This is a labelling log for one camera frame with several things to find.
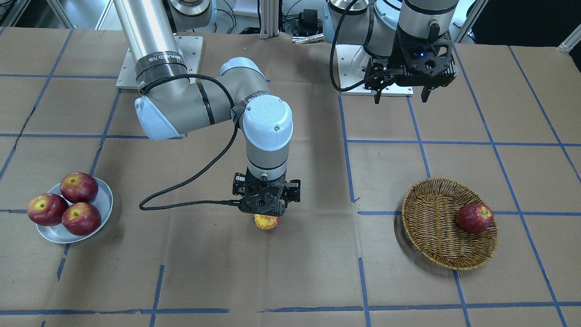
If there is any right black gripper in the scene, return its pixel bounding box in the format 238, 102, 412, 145
232, 170, 301, 217

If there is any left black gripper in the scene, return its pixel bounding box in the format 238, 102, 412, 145
366, 30, 458, 105

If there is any yellow-red striped apple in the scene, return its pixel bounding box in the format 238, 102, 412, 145
254, 214, 281, 230

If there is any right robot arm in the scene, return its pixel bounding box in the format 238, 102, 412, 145
114, 0, 300, 217

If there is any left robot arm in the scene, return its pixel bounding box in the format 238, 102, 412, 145
323, 0, 458, 104

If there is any woven wicker basket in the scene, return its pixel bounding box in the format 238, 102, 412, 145
401, 178, 499, 271

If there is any dark red basket apple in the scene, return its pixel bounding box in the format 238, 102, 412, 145
456, 203, 494, 234

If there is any red apple plate front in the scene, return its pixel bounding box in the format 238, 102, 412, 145
62, 202, 102, 236

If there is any red apple plate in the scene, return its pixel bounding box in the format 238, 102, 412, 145
27, 193, 69, 226
62, 202, 102, 236
59, 172, 99, 203

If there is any red apple plate back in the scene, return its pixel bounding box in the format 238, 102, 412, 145
59, 172, 99, 203

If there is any silver metal plate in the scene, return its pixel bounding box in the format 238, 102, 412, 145
36, 177, 113, 244

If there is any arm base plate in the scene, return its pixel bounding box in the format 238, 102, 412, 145
335, 44, 414, 97
116, 36, 203, 91

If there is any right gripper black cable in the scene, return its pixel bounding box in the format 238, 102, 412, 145
138, 74, 241, 211

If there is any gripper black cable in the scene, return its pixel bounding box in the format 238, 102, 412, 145
138, 74, 241, 211
329, 0, 377, 93

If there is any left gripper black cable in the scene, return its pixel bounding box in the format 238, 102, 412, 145
329, 0, 377, 93

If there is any aluminium frame post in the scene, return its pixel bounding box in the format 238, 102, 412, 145
257, 0, 281, 40

